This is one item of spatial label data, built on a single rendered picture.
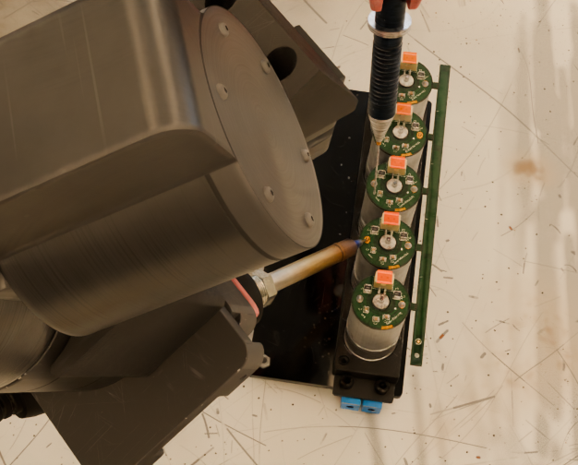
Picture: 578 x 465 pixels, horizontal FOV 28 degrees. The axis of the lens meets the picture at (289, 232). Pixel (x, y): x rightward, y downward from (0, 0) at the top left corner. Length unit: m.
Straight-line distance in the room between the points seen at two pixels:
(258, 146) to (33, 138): 0.05
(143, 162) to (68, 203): 0.02
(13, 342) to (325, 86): 0.10
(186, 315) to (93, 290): 0.08
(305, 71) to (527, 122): 0.34
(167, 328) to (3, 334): 0.06
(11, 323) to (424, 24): 0.40
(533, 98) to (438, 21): 0.07
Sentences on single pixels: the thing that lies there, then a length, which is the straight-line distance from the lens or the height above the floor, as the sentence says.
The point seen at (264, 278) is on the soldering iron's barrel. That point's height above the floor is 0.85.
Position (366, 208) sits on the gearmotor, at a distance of 0.53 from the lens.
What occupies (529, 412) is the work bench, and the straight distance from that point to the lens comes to 0.56.
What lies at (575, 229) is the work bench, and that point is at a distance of 0.60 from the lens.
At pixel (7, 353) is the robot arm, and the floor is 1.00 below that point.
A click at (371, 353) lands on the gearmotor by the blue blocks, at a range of 0.52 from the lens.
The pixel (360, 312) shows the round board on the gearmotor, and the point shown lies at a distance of 0.49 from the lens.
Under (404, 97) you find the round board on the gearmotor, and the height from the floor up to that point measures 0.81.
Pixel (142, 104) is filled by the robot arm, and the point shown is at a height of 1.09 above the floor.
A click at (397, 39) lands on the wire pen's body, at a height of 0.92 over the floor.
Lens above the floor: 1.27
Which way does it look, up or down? 65 degrees down
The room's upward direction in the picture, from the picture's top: 5 degrees clockwise
